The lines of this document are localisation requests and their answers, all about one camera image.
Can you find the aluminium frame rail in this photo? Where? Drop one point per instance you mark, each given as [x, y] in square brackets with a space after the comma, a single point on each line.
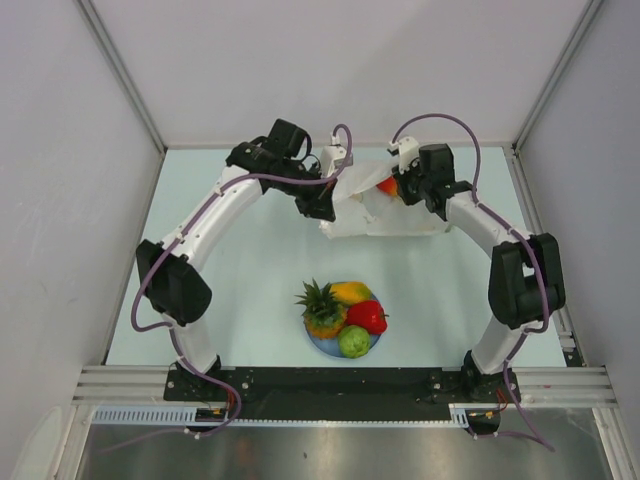
[541, 387]

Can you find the fake mango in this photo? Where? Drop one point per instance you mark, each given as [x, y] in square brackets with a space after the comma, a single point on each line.
[351, 293]

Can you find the fake red wax apple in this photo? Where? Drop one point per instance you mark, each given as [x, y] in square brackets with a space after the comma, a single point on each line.
[388, 187]

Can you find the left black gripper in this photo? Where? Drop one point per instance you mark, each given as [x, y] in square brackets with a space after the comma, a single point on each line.
[319, 205]

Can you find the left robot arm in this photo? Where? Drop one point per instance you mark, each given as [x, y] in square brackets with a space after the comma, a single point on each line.
[170, 270]

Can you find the blue plastic plate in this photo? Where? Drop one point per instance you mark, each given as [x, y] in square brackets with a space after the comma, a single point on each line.
[330, 346]

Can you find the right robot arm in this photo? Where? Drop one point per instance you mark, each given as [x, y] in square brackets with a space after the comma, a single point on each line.
[526, 283]

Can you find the white plastic bag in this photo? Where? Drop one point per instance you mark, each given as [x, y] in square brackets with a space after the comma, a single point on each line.
[362, 209]

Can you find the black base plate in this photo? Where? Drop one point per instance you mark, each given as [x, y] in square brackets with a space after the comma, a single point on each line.
[360, 394]

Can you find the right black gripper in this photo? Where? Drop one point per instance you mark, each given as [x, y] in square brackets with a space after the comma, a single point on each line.
[401, 178]

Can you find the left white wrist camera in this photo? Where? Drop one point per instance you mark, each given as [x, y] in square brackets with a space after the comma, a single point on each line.
[333, 158]

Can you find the fake pineapple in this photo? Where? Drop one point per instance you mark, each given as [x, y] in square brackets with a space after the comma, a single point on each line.
[324, 316]

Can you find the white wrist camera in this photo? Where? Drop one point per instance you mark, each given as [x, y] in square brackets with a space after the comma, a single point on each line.
[333, 158]
[406, 150]

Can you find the white slotted cable duct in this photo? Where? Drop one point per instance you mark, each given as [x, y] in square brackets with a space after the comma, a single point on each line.
[176, 416]

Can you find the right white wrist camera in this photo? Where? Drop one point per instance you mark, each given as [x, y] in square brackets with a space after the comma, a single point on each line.
[406, 150]

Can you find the fake red fruit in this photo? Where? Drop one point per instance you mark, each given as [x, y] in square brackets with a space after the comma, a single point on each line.
[368, 315]

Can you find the fake green fruit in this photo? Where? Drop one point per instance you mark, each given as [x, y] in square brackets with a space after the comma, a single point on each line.
[354, 342]

